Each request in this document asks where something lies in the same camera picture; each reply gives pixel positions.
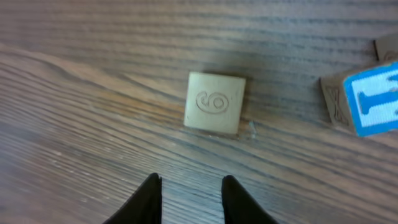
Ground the shell picture wooden block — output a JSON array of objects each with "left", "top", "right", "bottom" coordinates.
[{"left": 374, "top": 33, "right": 398, "bottom": 61}]

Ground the blue letter wooden block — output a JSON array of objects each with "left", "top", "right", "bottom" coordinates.
[{"left": 320, "top": 60, "right": 397, "bottom": 137}]

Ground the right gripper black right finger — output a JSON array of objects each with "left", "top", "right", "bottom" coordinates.
[{"left": 221, "top": 175, "right": 278, "bottom": 224}]

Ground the plain wooden block number 9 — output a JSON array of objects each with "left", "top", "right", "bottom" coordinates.
[{"left": 183, "top": 72, "right": 246, "bottom": 134}]

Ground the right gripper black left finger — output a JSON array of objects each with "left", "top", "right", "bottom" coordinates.
[{"left": 103, "top": 173, "right": 162, "bottom": 224}]

